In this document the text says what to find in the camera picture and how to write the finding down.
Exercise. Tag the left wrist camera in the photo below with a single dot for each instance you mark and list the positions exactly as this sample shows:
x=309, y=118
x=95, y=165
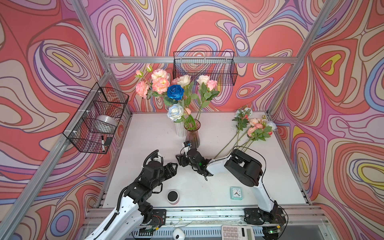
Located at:
x=154, y=156

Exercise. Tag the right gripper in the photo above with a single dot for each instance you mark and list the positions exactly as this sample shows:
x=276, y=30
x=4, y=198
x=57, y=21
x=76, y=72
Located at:
x=181, y=160

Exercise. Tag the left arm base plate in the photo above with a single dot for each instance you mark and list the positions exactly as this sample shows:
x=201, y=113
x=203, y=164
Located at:
x=158, y=219

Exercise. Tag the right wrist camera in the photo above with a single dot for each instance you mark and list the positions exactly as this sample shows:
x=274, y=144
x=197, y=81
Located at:
x=187, y=145

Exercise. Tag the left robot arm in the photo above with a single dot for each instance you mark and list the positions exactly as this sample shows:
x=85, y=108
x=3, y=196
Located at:
x=132, y=208

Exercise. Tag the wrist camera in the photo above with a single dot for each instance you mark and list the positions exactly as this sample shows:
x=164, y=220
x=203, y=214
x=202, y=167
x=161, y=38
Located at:
x=187, y=145
x=154, y=156

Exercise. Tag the black wire basket left wall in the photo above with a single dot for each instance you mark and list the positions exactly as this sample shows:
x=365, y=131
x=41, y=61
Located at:
x=94, y=131

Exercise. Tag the cream white rose stem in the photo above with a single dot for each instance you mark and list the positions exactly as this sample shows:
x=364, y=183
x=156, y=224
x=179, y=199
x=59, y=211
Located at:
x=184, y=81

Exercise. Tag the black wire basket back wall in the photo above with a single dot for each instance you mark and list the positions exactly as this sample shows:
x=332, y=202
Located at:
x=218, y=65

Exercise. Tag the white ribbed ceramic vase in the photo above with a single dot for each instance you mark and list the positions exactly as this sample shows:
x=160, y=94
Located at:
x=180, y=129

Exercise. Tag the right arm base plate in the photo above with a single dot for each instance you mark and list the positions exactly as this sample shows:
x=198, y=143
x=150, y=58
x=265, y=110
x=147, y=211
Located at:
x=257, y=217

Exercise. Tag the orange pink carnation spray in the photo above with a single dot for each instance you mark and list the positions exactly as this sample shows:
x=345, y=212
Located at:
x=146, y=88

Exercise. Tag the cream pink rose stem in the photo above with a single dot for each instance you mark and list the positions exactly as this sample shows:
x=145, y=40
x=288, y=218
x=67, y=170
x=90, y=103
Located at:
x=203, y=79

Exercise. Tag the mint green small clock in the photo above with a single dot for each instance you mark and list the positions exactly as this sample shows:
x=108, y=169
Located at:
x=236, y=193

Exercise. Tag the white pink calculator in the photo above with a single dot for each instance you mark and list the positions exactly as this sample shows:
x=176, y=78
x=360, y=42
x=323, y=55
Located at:
x=237, y=233

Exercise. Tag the light pink rose stem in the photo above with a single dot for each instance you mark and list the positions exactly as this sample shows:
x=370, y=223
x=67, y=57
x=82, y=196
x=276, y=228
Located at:
x=208, y=91

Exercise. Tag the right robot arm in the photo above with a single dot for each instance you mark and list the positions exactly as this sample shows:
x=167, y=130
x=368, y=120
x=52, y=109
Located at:
x=248, y=171

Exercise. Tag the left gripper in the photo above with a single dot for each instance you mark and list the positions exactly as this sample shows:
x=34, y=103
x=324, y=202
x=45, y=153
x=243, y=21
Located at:
x=165, y=169

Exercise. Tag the pink grey glass vase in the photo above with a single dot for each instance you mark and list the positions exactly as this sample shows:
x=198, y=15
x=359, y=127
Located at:
x=192, y=135

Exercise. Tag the bunch of artificial flowers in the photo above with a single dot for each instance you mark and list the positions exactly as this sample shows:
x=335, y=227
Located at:
x=255, y=129

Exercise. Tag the peach tulip bud stem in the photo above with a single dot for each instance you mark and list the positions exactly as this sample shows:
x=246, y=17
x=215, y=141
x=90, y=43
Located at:
x=188, y=115

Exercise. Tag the pink carnation spray stem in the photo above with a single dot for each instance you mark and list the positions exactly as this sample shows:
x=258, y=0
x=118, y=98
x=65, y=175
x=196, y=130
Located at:
x=158, y=73

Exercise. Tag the black wire basket wall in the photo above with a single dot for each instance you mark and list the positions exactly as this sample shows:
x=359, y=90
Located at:
x=94, y=131
x=218, y=65

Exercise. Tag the pale blue white rose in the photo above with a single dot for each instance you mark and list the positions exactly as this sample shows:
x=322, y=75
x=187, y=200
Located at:
x=176, y=113

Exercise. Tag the white round device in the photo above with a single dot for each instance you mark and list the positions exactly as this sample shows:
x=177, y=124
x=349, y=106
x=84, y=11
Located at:
x=178, y=234

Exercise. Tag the dark blue rose stem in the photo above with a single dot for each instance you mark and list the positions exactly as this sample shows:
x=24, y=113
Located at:
x=177, y=94

